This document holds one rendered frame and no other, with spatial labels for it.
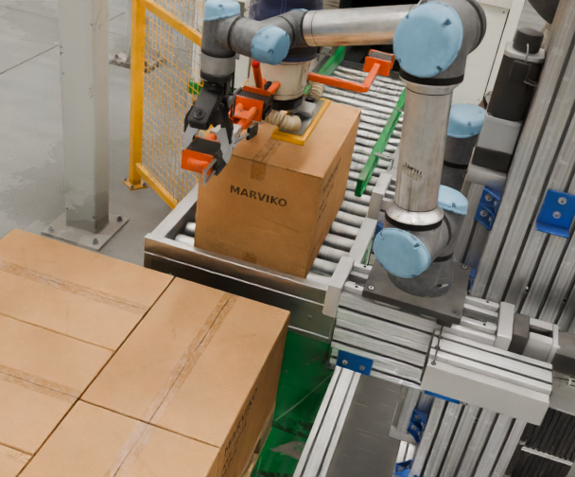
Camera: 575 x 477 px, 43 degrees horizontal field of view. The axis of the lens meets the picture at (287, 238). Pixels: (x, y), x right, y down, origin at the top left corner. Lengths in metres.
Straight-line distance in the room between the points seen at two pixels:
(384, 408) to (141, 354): 0.89
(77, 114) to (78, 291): 1.15
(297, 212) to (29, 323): 0.87
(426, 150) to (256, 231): 1.11
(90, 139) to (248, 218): 1.15
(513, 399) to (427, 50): 0.77
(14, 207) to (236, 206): 1.68
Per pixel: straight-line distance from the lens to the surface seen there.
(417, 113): 1.38
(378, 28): 1.53
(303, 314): 2.43
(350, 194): 3.03
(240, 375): 2.10
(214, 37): 1.60
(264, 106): 1.99
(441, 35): 1.31
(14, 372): 2.12
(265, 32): 1.53
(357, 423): 2.51
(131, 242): 3.55
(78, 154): 3.41
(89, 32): 3.15
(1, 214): 3.78
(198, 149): 1.71
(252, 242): 2.44
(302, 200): 2.30
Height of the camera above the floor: 2.00
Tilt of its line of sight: 33 degrees down
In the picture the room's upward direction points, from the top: 9 degrees clockwise
